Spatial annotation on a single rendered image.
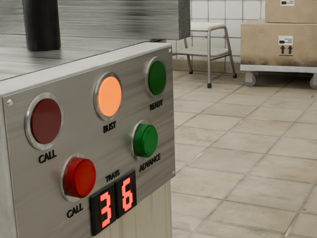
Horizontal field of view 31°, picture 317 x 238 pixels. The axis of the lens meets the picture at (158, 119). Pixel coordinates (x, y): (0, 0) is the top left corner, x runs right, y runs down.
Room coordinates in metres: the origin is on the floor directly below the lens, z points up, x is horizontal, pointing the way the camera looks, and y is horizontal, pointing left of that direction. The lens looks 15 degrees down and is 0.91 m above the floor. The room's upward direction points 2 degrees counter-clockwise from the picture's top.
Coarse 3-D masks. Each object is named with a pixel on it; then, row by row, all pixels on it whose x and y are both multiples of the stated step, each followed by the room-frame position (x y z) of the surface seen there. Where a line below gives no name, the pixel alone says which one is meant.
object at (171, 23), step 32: (0, 0) 0.68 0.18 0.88; (64, 0) 0.63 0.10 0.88; (96, 0) 0.61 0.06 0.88; (128, 0) 0.59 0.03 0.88; (160, 0) 0.57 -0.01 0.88; (0, 32) 0.68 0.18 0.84; (64, 32) 0.63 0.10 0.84; (96, 32) 0.61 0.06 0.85; (128, 32) 0.59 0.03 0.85; (160, 32) 0.57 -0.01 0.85
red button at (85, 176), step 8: (80, 160) 0.40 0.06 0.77; (88, 160) 0.41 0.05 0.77; (72, 168) 0.39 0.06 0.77; (80, 168) 0.40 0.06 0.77; (88, 168) 0.40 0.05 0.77; (72, 176) 0.39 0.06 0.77; (80, 176) 0.39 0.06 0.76; (88, 176) 0.40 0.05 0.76; (72, 184) 0.39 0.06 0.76; (80, 184) 0.39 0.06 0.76; (88, 184) 0.40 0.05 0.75; (72, 192) 0.39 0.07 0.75; (80, 192) 0.39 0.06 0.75; (88, 192) 0.40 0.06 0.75
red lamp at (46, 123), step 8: (40, 104) 0.37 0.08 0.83; (48, 104) 0.38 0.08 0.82; (56, 104) 0.39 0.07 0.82; (40, 112) 0.37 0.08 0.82; (48, 112) 0.38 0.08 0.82; (56, 112) 0.39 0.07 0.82; (32, 120) 0.36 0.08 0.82; (40, 120) 0.37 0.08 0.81; (48, 120) 0.38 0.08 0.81; (56, 120) 0.39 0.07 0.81; (32, 128) 0.36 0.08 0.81; (40, 128) 0.37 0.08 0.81; (48, 128) 0.38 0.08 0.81; (56, 128) 0.39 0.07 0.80; (40, 136) 0.37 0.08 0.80; (48, 136) 0.38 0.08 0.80
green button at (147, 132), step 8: (144, 128) 0.48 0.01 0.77; (152, 128) 0.49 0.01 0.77; (136, 136) 0.48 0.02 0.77; (144, 136) 0.48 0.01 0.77; (152, 136) 0.49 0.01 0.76; (136, 144) 0.48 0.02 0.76; (144, 144) 0.48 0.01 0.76; (152, 144) 0.49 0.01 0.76; (136, 152) 0.48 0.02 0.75; (144, 152) 0.48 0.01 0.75; (152, 152) 0.49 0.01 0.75
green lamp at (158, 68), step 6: (156, 66) 0.52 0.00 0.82; (162, 66) 0.53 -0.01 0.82; (150, 72) 0.51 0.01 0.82; (156, 72) 0.51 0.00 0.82; (162, 72) 0.53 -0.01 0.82; (150, 78) 0.51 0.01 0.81; (156, 78) 0.51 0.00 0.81; (162, 78) 0.52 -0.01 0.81; (150, 84) 0.50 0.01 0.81; (156, 84) 0.51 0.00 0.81; (162, 84) 0.52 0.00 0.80; (156, 90) 0.51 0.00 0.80; (162, 90) 0.52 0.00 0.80
